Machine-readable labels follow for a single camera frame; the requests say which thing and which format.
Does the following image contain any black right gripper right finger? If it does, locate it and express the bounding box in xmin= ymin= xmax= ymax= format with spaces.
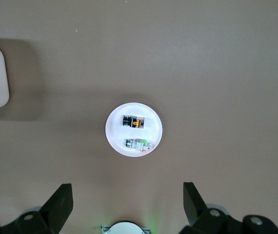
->
xmin=180 ymin=181 xmax=278 ymax=234

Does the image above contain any orange push button switch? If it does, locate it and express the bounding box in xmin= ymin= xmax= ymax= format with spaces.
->
xmin=122 ymin=115 xmax=146 ymax=129

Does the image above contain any white round plate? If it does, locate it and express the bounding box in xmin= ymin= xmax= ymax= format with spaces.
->
xmin=105 ymin=102 xmax=163 ymax=157

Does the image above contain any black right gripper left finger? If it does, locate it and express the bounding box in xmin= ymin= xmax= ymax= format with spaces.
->
xmin=0 ymin=183 xmax=74 ymax=234

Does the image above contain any green push button switch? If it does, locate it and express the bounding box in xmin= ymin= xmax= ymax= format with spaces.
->
xmin=125 ymin=137 xmax=156 ymax=154

